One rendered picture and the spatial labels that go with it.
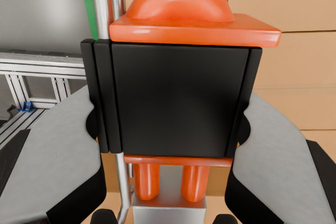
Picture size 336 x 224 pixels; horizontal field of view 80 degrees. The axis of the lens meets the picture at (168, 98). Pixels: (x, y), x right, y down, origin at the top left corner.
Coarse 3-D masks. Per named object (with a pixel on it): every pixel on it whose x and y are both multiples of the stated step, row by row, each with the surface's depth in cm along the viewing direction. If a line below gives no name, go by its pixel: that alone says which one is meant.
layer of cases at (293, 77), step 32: (128, 0) 61; (256, 0) 60; (288, 0) 60; (320, 0) 60; (288, 32) 65; (320, 32) 64; (288, 64) 70; (320, 64) 69; (288, 96) 76; (320, 96) 76; (320, 128) 83
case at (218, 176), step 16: (112, 160) 46; (112, 176) 42; (208, 176) 43; (224, 176) 43; (112, 192) 39; (208, 192) 39; (224, 192) 40; (96, 208) 42; (112, 208) 41; (208, 208) 41; (224, 208) 41
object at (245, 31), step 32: (128, 32) 9; (160, 32) 9; (192, 32) 9; (224, 32) 8; (256, 32) 8; (128, 64) 9; (160, 64) 9; (192, 64) 9; (224, 64) 9; (256, 64) 9; (128, 96) 10; (160, 96) 10; (192, 96) 10; (224, 96) 10; (128, 128) 11; (160, 128) 11; (192, 128) 11; (224, 128) 11; (128, 160) 12; (160, 160) 12; (192, 160) 12; (224, 160) 12
